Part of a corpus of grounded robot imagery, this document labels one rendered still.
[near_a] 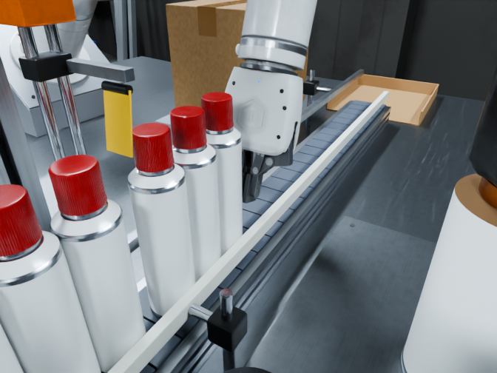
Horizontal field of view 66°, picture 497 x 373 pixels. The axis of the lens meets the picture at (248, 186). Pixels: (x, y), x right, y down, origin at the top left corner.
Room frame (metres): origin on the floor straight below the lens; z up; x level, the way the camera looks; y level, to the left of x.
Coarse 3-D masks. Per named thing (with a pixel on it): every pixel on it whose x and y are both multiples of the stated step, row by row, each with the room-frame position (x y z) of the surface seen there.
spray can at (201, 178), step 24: (192, 120) 0.34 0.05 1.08; (192, 144) 0.34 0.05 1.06; (192, 168) 0.33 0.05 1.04; (216, 168) 0.35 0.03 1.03; (192, 192) 0.33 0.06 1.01; (216, 192) 0.34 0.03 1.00; (192, 216) 0.33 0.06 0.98; (216, 216) 0.34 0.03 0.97; (192, 240) 0.33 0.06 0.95; (216, 240) 0.34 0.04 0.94
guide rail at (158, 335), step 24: (384, 96) 0.94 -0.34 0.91; (360, 120) 0.78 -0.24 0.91; (336, 144) 0.65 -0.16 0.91; (312, 168) 0.56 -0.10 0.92; (288, 192) 0.48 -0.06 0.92; (264, 216) 0.42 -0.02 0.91; (240, 240) 0.37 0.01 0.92; (216, 264) 0.33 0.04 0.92; (192, 288) 0.29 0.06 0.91; (168, 312) 0.26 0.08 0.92; (144, 336) 0.23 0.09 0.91; (168, 336) 0.24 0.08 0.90; (120, 360) 0.21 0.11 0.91; (144, 360) 0.22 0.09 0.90
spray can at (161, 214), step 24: (144, 144) 0.29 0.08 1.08; (168, 144) 0.30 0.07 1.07; (144, 168) 0.29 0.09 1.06; (168, 168) 0.30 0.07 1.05; (144, 192) 0.28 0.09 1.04; (168, 192) 0.28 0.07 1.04; (144, 216) 0.28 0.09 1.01; (168, 216) 0.28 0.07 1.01; (144, 240) 0.28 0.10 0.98; (168, 240) 0.28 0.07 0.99; (144, 264) 0.29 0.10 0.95; (168, 264) 0.28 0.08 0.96; (192, 264) 0.30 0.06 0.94; (168, 288) 0.28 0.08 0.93
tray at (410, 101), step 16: (368, 80) 1.32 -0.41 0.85; (384, 80) 1.30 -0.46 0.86; (400, 80) 1.27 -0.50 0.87; (336, 96) 1.15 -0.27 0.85; (352, 96) 1.20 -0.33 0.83; (368, 96) 1.20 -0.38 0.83; (400, 96) 1.20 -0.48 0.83; (416, 96) 1.20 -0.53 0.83; (432, 96) 1.10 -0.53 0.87; (400, 112) 1.05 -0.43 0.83; (416, 112) 1.05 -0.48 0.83
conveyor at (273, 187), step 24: (336, 120) 0.87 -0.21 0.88; (312, 144) 0.73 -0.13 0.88; (288, 168) 0.62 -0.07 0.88; (264, 192) 0.54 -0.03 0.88; (288, 216) 0.47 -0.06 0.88; (264, 240) 0.42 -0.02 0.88; (240, 264) 0.37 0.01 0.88; (144, 288) 0.33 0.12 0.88; (216, 288) 0.33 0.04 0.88; (144, 312) 0.29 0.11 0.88
